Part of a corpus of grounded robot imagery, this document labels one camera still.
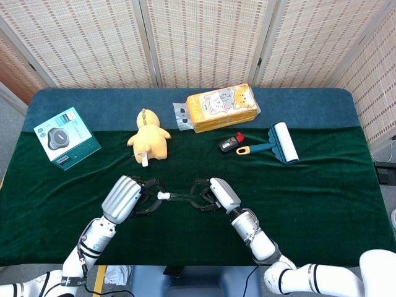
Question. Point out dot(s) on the bamboo folding screen panel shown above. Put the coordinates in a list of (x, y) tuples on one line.
[(86, 43), (315, 43), (15, 71), (376, 92), (207, 43)]

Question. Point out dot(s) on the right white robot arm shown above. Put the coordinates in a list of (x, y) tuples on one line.
[(263, 241)]

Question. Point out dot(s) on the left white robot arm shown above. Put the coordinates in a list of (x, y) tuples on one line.
[(89, 241)]

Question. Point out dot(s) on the blue table cover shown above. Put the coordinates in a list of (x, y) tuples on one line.
[(108, 105)]

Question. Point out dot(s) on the small white cap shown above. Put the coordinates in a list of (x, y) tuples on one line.
[(162, 195)]

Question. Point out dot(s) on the white shoe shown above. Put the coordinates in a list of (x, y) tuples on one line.
[(393, 218)]

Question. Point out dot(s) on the teal white product box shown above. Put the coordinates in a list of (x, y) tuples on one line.
[(66, 139)]

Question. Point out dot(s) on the teal lint roller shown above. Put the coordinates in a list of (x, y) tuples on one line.
[(286, 142)]

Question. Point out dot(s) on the yellow plush toy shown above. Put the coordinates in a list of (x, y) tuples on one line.
[(150, 140)]

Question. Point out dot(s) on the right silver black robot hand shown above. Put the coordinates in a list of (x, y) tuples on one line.
[(224, 193)]

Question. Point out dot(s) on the black box on floor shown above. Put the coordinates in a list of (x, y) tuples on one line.
[(385, 171)]

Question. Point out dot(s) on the flat black device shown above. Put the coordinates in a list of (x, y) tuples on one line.
[(172, 271)]

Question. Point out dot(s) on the dark green velvet cloth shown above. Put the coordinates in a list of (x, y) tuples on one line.
[(309, 216)]

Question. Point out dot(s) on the clear glass test tube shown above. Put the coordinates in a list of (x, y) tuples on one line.
[(181, 196)]

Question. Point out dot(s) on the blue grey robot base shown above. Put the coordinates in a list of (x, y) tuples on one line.
[(198, 283)]

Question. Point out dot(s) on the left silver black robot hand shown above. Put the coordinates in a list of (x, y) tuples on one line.
[(120, 199)]

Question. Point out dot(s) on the crumpled white plastic bag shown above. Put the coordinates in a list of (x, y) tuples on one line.
[(117, 274)]

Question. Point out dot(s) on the yellow cat print tissue pack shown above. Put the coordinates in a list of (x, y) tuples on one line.
[(221, 108)]

